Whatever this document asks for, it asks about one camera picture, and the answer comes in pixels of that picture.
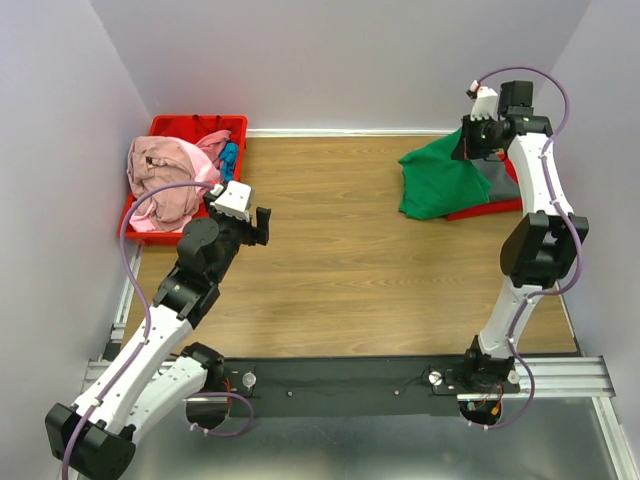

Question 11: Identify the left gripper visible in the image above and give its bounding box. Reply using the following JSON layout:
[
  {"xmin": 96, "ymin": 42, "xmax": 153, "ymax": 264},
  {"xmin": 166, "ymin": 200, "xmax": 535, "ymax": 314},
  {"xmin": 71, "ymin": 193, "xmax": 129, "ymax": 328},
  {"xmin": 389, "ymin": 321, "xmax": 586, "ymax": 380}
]
[{"xmin": 203, "ymin": 195, "xmax": 272, "ymax": 284}]

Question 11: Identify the green t shirt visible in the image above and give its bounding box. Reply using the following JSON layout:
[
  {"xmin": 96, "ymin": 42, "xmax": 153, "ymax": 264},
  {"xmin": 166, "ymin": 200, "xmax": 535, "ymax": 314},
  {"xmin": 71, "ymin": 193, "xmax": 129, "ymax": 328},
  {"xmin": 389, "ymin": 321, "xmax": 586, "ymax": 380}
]
[{"xmin": 398, "ymin": 129, "xmax": 491, "ymax": 220}]

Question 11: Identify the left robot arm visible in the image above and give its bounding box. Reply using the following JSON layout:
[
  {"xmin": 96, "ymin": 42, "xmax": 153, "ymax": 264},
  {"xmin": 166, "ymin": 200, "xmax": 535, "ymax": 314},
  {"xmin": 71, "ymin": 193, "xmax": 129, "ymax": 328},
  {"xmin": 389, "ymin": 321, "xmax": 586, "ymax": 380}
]
[{"xmin": 45, "ymin": 207, "xmax": 271, "ymax": 479}]

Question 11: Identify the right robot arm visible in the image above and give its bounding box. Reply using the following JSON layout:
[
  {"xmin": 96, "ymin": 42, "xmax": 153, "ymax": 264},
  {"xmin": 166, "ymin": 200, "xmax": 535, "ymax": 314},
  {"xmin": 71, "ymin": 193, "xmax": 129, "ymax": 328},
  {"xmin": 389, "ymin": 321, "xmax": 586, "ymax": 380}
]
[{"xmin": 452, "ymin": 81, "xmax": 589, "ymax": 392}]

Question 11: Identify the folded grey t shirt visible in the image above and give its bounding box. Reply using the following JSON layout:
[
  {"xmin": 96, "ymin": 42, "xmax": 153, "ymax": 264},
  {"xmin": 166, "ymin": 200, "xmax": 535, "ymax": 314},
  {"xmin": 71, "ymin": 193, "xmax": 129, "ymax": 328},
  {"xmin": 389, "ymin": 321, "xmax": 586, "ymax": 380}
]
[{"xmin": 472, "ymin": 155, "xmax": 520, "ymax": 203}]

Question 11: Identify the blue shirt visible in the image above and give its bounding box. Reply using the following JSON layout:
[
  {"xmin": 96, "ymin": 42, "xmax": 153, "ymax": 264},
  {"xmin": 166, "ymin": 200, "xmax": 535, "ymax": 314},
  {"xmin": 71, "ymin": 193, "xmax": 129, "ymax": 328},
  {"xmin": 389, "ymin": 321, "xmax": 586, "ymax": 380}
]
[{"xmin": 219, "ymin": 142, "xmax": 239, "ymax": 183}]

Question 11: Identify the folded red t shirt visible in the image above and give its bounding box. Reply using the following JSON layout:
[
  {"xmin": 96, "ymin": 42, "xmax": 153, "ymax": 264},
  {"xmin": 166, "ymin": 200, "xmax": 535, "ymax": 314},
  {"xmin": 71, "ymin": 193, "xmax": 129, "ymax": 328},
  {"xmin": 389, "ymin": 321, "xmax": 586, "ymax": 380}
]
[{"xmin": 445, "ymin": 153, "xmax": 522, "ymax": 221}]

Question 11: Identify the light pink shirt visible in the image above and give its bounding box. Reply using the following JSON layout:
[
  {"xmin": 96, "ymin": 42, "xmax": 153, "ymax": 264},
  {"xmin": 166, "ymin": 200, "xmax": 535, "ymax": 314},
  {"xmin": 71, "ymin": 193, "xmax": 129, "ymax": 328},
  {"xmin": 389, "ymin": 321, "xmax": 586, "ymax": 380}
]
[{"xmin": 128, "ymin": 139, "xmax": 224, "ymax": 234}]

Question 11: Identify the red plastic bin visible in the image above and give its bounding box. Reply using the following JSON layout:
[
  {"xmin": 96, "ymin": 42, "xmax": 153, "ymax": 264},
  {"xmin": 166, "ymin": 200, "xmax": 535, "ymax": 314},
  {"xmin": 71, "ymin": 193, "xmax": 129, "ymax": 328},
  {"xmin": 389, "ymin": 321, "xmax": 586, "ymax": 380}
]
[{"xmin": 118, "ymin": 115, "xmax": 248, "ymax": 245}]

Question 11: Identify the dusty pink shirt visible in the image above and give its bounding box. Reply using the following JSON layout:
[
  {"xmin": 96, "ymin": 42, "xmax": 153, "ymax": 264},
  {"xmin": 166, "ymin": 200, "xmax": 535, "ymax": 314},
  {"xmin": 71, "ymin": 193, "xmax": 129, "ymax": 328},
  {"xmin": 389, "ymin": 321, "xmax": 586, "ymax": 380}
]
[{"xmin": 126, "ymin": 134, "xmax": 201, "ymax": 225}]

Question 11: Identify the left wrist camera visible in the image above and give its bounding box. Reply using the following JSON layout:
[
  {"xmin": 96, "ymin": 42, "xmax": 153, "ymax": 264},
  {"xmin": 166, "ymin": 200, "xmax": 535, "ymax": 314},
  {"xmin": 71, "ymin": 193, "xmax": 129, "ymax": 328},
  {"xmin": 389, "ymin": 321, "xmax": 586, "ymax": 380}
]
[{"xmin": 206, "ymin": 180, "xmax": 254, "ymax": 222}]

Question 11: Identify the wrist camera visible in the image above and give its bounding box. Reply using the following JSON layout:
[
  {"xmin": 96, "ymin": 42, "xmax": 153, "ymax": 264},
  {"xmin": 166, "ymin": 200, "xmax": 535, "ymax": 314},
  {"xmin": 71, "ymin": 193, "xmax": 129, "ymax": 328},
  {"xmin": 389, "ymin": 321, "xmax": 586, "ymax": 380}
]
[
  {"xmin": 467, "ymin": 81, "xmax": 499, "ymax": 121},
  {"xmin": 206, "ymin": 180, "xmax": 254, "ymax": 222}
]

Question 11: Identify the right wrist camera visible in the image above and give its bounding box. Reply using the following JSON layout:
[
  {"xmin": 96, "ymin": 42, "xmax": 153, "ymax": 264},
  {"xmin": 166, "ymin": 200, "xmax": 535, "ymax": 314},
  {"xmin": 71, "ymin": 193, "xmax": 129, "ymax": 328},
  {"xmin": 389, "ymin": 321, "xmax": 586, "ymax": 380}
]
[{"xmin": 467, "ymin": 81, "xmax": 499, "ymax": 121}]

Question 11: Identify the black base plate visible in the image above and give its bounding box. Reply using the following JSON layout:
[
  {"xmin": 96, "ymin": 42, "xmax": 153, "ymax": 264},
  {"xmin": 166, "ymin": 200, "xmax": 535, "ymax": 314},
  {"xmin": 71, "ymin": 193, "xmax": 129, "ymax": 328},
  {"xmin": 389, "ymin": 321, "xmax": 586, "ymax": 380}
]
[{"xmin": 187, "ymin": 355, "xmax": 520, "ymax": 423}]

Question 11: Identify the aluminium table frame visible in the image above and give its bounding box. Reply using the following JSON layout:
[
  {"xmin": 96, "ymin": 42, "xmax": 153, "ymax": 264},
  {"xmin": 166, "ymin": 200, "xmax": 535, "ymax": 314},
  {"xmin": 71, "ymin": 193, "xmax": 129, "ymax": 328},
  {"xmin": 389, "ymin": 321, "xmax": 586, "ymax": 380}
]
[{"xmin": 57, "ymin": 128, "xmax": 640, "ymax": 480}]

